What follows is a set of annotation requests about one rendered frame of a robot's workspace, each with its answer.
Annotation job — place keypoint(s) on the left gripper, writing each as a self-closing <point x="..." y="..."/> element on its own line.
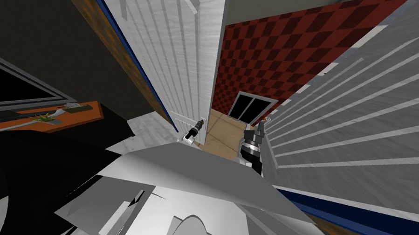
<point x="194" y="131"/>

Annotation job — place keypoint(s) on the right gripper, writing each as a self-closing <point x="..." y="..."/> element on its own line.
<point x="252" y="137"/>

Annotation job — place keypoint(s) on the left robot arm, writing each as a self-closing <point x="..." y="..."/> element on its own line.
<point x="188" y="139"/>

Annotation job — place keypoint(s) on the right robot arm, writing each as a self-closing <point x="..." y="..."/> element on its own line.
<point x="251" y="156"/>

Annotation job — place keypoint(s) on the black glass sliding door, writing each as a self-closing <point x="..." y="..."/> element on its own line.
<point x="251" y="107"/>

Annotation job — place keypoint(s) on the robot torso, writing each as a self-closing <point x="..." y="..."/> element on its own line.
<point x="188" y="190"/>

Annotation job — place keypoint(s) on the white panelled door leaf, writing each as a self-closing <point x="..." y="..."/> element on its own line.
<point x="169" y="54"/>
<point x="362" y="125"/>

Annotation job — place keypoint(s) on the orange shelf with plant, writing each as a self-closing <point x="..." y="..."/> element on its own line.
<point x="78" y="116"/>

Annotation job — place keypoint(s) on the black grey-framed screen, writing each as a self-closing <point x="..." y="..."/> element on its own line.
<point x="6" y="83"/>

